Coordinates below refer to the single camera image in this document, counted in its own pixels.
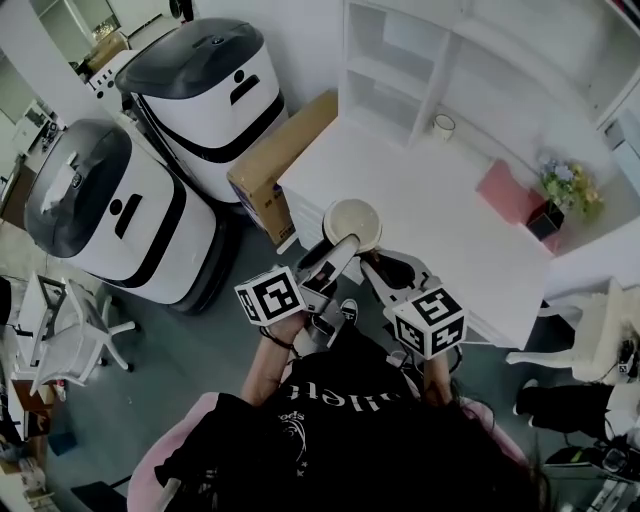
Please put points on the black wrist band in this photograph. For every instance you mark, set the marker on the black wrist band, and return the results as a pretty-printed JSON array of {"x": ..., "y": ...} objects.
[{"x": 280, "y": 342}]

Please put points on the brown cardboard box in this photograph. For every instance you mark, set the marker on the brown cardboard box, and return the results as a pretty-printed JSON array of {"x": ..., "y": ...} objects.
[{"x": 272, "y": 175}]

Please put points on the cream cup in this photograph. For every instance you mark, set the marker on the cream cup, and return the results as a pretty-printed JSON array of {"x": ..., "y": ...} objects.
[{"x": 352, "y": 220}]

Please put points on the white and black robot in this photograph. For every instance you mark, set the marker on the white and black robot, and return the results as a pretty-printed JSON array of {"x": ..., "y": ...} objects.
[
  {"x": 120, "y": 220},
  {"x": 210, "y": 115}
]

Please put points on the person's black and white shoe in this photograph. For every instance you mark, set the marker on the person's black and white shoe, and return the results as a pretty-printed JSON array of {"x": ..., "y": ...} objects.
[{"x": 349, "y": 309}]

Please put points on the white office chair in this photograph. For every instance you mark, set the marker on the white office chair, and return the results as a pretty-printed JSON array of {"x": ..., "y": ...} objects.
[{"x": 75, "y": 330}]

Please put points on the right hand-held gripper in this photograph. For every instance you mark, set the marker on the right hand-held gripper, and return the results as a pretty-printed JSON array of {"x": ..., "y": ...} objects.
[{"x": 430, "y": 322}]

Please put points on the person's left forearm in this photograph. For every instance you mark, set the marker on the person's left forearm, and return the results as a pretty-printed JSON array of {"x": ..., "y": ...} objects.
[{"x": 270, "y": 370}]

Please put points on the white desk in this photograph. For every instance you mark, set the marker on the white desk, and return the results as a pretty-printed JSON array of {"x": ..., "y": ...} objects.
[{"x": 430, "y": 200}]

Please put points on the person's right forearm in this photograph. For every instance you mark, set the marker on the person's right forearm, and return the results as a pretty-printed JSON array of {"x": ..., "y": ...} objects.
[{"x": 440, "y": 380}]

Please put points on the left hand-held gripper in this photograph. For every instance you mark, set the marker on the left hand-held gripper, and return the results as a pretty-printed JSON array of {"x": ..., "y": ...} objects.
[{"x": 272, "y": 297}]

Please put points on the white shelf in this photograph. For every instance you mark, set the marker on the white shelf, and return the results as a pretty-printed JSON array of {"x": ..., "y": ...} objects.
[{"x": 450, "y": 60}]

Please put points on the flower bouquet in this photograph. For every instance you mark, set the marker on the flower bouquet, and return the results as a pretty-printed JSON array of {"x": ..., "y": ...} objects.
[{"x": 570, "y": 185}]

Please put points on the white appliance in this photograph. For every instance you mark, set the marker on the white appliance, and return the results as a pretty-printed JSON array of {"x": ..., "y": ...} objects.
[{"x": 107, "y": 75}]

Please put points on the black square vase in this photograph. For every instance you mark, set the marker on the black square vase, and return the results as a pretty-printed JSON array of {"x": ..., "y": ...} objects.
[{"x": 546, "y": 220}]

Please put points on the person's black t-shirt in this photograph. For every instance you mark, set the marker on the person's black t-shirt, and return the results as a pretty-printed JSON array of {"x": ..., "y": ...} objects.
[{"x": 340, "y": 430}]

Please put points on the white cup with dark rim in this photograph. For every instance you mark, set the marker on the white cup with dark rim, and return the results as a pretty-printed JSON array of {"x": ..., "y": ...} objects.
[{"x": 443, "y": 127}]

